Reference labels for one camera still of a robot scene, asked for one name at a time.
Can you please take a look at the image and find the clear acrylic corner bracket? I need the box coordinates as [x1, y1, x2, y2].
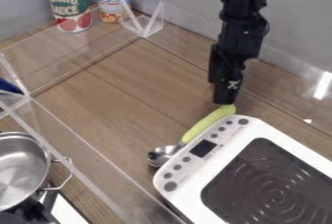
[120, 0, 164, 39]

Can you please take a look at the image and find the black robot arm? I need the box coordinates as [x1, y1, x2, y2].
[207, 0, 270, 105]

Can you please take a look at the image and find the tomato sauce can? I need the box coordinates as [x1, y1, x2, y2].
[49, 0, 92, 33]

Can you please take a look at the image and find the blue object at left edge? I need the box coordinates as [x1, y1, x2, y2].
[0, 78, 22, 95]

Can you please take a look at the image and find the white and black stove top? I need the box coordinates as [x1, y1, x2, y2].
[152, 114, 332, 224]

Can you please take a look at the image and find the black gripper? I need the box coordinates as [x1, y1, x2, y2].
[207, 0, 270, 105]

